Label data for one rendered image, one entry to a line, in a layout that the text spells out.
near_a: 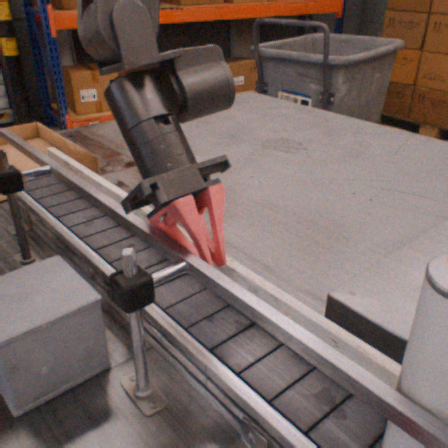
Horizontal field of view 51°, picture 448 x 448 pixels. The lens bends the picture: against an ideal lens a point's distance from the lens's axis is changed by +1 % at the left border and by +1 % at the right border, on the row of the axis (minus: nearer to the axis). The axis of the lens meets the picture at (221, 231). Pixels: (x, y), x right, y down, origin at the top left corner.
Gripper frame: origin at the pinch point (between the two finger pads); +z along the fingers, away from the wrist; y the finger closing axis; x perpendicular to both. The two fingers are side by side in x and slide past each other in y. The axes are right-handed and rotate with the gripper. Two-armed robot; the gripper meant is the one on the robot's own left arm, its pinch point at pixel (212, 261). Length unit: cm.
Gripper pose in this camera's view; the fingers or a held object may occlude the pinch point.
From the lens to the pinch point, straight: 46.4
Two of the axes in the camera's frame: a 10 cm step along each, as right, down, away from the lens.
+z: 4.2, 9.0, -0.5
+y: 7.6, -3.3, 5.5
